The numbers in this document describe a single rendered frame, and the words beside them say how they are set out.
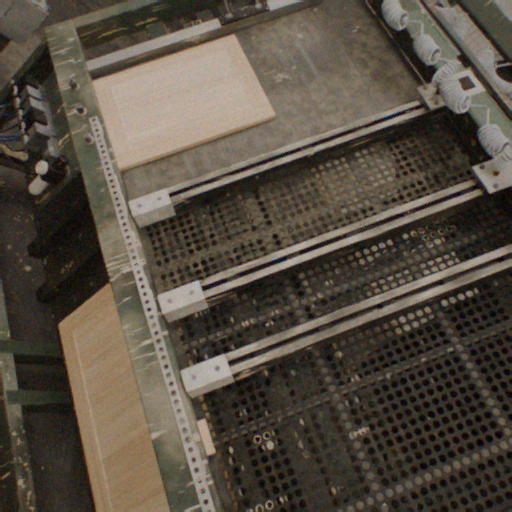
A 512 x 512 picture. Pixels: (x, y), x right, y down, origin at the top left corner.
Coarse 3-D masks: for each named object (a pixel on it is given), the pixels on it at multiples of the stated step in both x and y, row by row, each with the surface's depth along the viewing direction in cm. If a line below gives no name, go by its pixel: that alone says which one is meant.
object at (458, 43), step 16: (384, 16) 183; (400, 16) 178; (432, 16) 171; (448, 32) 166; (416, 48) 173; (432, 48) 169; (464, 48) 162; (432, 64) 172; (480, 64) 158; (448, 80) 163; (448, 96) 162; (464, 96) 160; (496, 96) 154; (480, 128) 155; (496, 128) 153; (496, 144) 151
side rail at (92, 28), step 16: (144, 0) 217; (160, 0) 216; (176, 0) 218; (192, 0) 221; (208, 0) 223; (80, 16) 216; (96, 16) 215; (112, 16) 214; (128, 16) 217; (144, 16) 219; (160, 16) 222; (176, 16) 224; (80, 32) 215; (96, 32) 218; (112, 32) 220; (128, 32) 223
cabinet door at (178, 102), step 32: (160, 64) 204; (192, 64) 203; (224, 64) 201; (128, 96) 198; (160, 96) 197; (192, 96) 196; (224, 96) 194; (256, 96) 192; (128, 128) 191; (160, 128) 190; (192, 128) 189; (224, 128) 187; (128, 160) 184
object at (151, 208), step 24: (432, 96) 174; (360, 120) 177; (384, 120) 178; (408, 120) 176; (432, 120) 181; (312, 144) 175; (336, 144) 173; (360, 144) 178; (240, 168) 173; (264, 168) 171; (288, 168) 175; (168, 192) 170; (192, 192) 170; (216, 192) 172; (144, 216) 169; (168, 216) 174
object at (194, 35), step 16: (288, 0) 211; (304, 0) 211; (320, 0) 213; (256, 16) 209; (272, 16) 212; (176, 32) 208; (192, 32) 207; (208, 32) 207; (224, 32) 210; (128, 48) 206; (144, 48) 206; (160, 48) 206; (176, 48) 208; (96, 64) 204; (112, 64) 204; (128, 64) 207
